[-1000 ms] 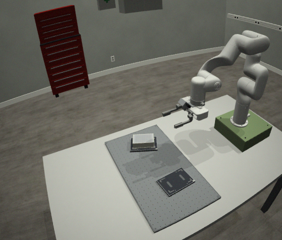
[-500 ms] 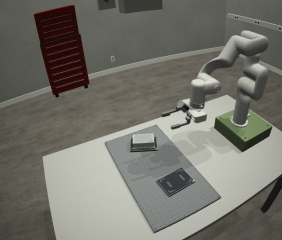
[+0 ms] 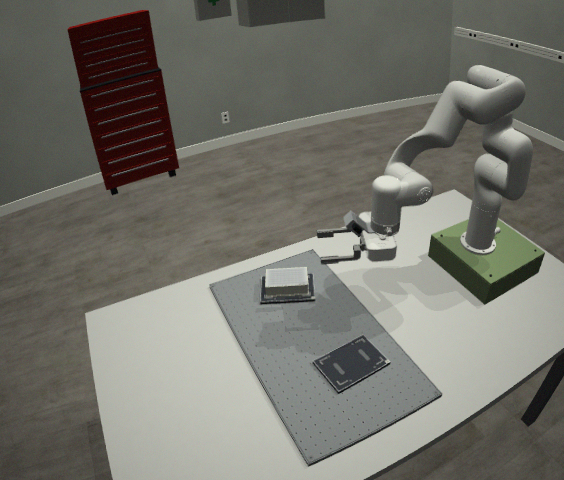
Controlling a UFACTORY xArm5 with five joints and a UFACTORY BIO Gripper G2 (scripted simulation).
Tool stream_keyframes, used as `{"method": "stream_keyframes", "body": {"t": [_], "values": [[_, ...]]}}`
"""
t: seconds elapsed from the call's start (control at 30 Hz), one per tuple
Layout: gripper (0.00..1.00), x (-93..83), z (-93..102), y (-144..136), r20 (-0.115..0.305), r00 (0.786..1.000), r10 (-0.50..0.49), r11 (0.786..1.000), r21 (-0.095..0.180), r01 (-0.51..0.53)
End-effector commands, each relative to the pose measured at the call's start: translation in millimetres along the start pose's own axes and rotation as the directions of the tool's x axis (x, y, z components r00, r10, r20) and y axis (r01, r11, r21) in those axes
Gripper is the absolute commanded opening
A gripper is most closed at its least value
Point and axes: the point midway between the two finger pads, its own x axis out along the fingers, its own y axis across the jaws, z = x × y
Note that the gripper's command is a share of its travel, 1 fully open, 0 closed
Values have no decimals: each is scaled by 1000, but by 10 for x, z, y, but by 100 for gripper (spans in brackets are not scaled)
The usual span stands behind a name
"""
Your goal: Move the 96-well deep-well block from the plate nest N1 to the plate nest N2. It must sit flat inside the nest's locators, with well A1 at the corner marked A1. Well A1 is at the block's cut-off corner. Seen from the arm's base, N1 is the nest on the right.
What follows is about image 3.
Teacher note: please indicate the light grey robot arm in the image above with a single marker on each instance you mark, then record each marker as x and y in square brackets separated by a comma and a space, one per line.
[460, 101]

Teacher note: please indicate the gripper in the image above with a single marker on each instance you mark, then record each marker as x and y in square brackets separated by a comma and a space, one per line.
[380, 247]

